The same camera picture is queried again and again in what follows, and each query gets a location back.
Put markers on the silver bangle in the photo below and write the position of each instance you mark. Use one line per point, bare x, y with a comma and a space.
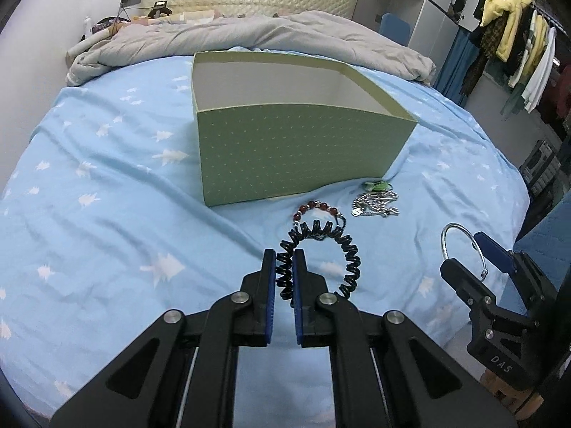
446, 232

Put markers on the green cardboard box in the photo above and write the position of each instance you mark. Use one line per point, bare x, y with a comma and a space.
290, 156

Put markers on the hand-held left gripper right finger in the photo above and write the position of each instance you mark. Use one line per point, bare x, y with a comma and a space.
298, 294

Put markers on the grey plastic crate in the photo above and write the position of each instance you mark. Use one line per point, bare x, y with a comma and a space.
539, 169

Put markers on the yellow fleece jacket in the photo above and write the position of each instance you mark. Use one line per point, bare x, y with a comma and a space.
504, 18

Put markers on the beige flat box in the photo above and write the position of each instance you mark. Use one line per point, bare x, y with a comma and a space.
196, 15

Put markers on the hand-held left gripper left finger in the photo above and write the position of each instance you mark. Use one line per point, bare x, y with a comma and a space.
269, 294

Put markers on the grey duvet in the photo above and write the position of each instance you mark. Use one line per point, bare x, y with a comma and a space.
290, 31

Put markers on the white bottle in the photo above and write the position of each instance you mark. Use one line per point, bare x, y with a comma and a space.
87, 25

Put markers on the blue curtain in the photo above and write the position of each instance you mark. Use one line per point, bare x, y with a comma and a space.
457, 69

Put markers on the wooden stool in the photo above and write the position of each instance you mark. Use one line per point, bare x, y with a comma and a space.
508, 392

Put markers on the blue chair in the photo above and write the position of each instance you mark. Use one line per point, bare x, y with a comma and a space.
395, 29

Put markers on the black device on stand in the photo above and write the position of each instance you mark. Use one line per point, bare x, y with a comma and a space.
159, 10

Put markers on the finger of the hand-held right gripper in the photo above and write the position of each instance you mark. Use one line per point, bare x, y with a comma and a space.
466, 281
497, 252

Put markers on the row of hanging clothes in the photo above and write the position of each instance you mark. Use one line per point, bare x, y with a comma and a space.
539, 71

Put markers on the wall socket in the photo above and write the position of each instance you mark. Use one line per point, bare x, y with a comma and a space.
130, 0

